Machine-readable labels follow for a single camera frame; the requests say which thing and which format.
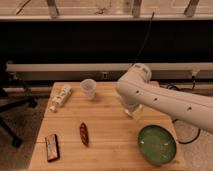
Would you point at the white baseboard heater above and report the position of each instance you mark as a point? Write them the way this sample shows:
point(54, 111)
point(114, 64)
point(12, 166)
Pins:
point(110, 71)

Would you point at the white tube package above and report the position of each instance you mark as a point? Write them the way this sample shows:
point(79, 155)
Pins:
point(60, 99)

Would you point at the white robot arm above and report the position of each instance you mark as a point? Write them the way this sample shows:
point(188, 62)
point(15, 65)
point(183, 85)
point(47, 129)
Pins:
point(134, 89)

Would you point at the clear plastic cup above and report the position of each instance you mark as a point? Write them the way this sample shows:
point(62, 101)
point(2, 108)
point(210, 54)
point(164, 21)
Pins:
point(88, 87)

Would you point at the green plate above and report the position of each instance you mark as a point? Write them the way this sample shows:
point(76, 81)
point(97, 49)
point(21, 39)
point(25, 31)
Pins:
point(156, 144)

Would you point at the red chili pepper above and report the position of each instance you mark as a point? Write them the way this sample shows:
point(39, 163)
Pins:
point(84, 134)

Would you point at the dark candy bar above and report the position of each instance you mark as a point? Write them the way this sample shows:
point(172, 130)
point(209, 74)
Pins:
point(52, 147)

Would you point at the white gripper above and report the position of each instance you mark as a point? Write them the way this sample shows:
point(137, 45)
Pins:
point(134, 111)

